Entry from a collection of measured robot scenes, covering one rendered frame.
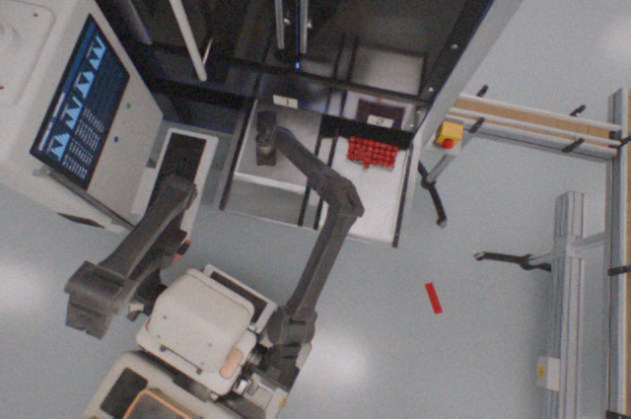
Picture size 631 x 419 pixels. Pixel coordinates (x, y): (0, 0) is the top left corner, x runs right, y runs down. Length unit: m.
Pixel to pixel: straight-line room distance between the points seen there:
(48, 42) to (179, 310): 0.69
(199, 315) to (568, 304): 1.58
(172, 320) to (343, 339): 1.47
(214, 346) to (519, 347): 1.90
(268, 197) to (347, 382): 1.17
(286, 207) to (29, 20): 0.94
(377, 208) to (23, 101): 1.12
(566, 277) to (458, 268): 0.62
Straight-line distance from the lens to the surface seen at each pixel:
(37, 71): 1.28
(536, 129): 1.94
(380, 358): 2.56
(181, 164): 1.86
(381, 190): 1.75
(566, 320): 2.26
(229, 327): 1.16
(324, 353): 2.53
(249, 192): 1.73
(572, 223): 2.36
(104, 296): 0.98
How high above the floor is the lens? 2.52
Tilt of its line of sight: 72 degrees down
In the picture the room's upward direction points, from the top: 6 degrees clockwise
